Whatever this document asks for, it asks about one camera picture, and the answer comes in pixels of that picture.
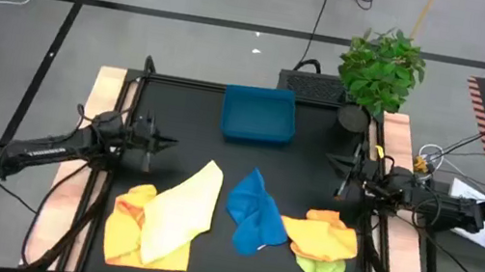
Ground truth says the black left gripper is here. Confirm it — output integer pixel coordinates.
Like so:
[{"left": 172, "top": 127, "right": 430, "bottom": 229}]
[{"left": 120, "top": 107, "right": 183, "bottom": 177}]

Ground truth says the green potted plant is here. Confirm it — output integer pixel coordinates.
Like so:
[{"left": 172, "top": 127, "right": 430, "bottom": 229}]
[{"left": 327, "top": 18, "right": 434, "bottom": 145}]

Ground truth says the white paper sheet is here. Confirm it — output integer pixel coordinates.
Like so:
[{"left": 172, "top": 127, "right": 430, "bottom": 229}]
[{"left": 440, "top": 176, "right": 485, "bottom": 249}]

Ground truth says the blue plastic bin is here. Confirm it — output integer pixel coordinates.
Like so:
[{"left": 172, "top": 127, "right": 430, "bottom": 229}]
[{"left": 216, "top": 80, "right": 303, "bottom": 152}]

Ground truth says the orange microfiber towel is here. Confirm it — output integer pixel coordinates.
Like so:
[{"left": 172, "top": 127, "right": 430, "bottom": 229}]
[{"left": 275, "top": 203, "right": 364, "bottom": 267}]

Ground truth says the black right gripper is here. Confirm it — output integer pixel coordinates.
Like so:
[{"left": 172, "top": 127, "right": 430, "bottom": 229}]
[{"left": 319, "top": 138, "right": 386, "bottom": 206}]

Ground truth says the black upright post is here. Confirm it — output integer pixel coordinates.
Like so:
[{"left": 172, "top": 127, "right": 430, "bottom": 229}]
[{"left": 418, "top": 228, "right": 448, "bottom": 272}]

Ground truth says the black perforated metal box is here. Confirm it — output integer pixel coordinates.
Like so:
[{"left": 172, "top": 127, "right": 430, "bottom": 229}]
[{"left": 275, "top": 66, "right": 351, "bottom": 106}]

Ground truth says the blue microfiber towel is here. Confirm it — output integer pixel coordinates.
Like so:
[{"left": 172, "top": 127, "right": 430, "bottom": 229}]
[{"left": 217, "top": 163, "right": 299, "bottom": 263}]

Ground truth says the pale yellow microfiber towel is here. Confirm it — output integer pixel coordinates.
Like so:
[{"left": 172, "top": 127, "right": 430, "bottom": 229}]
[{"left": 133, "top": 150, "right": 228, "bottom": 272}]

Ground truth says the black floor cable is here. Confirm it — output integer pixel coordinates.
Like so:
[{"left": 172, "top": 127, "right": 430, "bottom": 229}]
[{"left": 292, "top": 0, "right": 335, "bottom": 76}]

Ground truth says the black aluminium table frame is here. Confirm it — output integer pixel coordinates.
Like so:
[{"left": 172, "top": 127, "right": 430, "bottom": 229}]
[{"left": 18, "top": 40, "right": 463, "bottom": 272}]

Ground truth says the light wooden table board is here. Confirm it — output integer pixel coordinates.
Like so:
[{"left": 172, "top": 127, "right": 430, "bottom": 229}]
[
  {"left": 20, "top": 57, "right": 141, "bottom": 272},
  {"left": 347, "top": 108, "right": 459, "bottom": 272}
]

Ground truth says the yellow-orange microfiber towel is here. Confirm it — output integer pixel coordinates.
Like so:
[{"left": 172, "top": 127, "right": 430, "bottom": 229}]
[{"left": 98, "top": 177, "right": 201, "bottom": 272}]

